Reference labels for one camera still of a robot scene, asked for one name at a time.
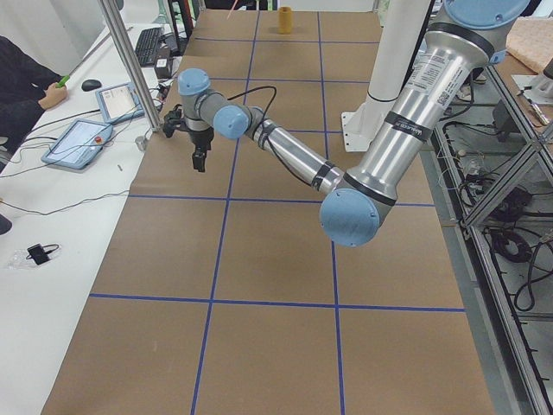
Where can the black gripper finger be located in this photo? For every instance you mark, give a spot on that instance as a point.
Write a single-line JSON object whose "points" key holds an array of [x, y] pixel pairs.
{"points": [[197, 160], [202, 160]]}

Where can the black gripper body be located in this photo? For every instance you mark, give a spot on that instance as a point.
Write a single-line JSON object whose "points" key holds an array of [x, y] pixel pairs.
{"points": [[201, 137]]}

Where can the pink chopstick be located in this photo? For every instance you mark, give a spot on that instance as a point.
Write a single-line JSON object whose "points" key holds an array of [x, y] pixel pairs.
{"points": [[232, 8]]}

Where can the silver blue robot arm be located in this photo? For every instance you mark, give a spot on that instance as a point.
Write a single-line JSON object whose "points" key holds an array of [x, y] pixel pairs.
{"points": [[434, 59]]}

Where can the wooden bamboo cup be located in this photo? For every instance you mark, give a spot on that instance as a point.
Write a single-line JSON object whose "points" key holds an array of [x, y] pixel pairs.
{"points": [[285, 20]]}

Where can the person's hand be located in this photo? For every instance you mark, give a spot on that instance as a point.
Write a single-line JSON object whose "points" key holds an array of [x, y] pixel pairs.
{"points": [[53, 96]]}

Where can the black keyboard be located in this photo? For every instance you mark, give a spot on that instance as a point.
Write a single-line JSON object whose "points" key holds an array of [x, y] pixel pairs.
{"points": [[147, 46]]}

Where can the blue teach pendant tablet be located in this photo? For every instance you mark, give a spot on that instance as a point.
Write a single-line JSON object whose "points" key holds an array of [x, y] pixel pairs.
{"points": [[80, 143]]}

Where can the black computer mouse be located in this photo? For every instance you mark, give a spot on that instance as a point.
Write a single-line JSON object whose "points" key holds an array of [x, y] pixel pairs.
{"points": [[90, 85]]}

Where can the brown paper table cover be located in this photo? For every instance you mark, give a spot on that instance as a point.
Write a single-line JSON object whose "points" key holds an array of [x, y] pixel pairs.
{"points": [[220, 294]]}

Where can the green marker pen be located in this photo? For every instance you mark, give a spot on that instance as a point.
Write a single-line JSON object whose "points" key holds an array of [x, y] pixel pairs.
{"points": [[62, 81]]}

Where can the black adapter in bag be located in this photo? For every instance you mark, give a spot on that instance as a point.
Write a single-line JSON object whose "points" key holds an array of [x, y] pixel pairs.
{"points": [[40, 254]]}

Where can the person in black sweater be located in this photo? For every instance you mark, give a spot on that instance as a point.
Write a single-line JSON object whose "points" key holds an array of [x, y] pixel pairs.
{"points": [[23, 83]]}

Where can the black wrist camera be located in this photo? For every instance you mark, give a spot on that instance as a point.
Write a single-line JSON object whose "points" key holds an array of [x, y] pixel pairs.
{"points": [[172, 121]]}

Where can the aluminium frame side rack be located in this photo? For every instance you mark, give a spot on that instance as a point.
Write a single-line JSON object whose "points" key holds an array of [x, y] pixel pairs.
{"points": [[493, 164]]}

